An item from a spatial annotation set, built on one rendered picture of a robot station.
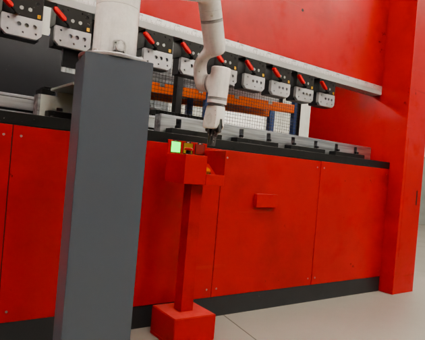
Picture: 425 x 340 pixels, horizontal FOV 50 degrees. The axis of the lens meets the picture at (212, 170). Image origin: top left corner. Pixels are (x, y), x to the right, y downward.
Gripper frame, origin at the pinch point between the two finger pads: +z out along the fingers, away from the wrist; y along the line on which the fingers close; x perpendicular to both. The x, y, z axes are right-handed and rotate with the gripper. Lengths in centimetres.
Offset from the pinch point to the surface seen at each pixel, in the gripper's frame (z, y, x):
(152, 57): -34.2, -32.1, -16.9
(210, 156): 7.1, -5.5, 4.3
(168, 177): 17.7, -5.6, -15.3
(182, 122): -6.7, -31.9, 2.9
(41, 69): -24, -85, -53
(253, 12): -70, -38, 41
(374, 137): -16, -41, 163
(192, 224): 35.7, 3.2, -6.2
